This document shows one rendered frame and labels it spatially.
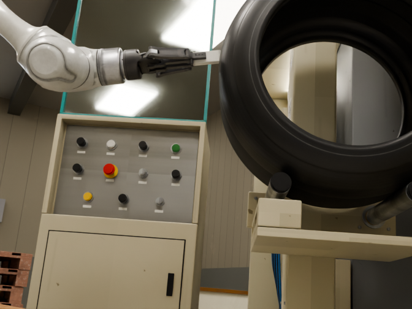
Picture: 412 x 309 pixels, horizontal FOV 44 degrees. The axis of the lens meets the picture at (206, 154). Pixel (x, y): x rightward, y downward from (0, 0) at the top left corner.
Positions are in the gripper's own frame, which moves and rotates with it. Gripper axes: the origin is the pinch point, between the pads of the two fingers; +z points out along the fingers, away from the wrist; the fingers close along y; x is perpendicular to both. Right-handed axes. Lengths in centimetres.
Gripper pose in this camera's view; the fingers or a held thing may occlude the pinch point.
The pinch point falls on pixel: (206, 57)
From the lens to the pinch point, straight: 127.9
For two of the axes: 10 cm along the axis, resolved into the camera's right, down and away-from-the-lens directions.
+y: 0.5, 2.7, 9.6
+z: 10.0, -0.9, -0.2
